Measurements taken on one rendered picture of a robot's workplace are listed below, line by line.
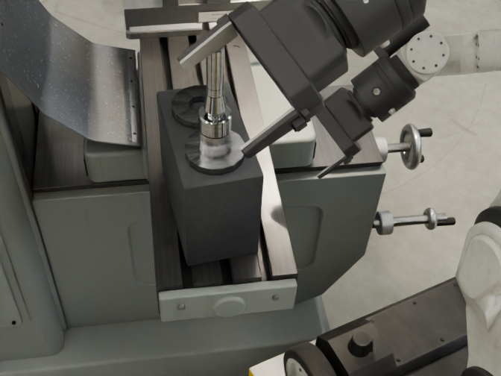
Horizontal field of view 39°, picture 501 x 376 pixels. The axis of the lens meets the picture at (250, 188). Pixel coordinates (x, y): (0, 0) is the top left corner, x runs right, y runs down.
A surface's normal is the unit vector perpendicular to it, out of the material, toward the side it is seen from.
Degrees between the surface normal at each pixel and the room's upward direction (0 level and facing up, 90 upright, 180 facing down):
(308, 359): 18
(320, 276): 90
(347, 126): 51
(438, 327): 0
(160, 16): 90
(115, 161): 90
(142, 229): 90
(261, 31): 36
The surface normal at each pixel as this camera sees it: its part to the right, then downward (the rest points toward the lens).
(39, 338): 0.14, 0.60
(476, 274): -0.90, 0.30
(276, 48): -0.18, -0.15
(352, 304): 0.04, -0.67
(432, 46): -0.24, 0.11
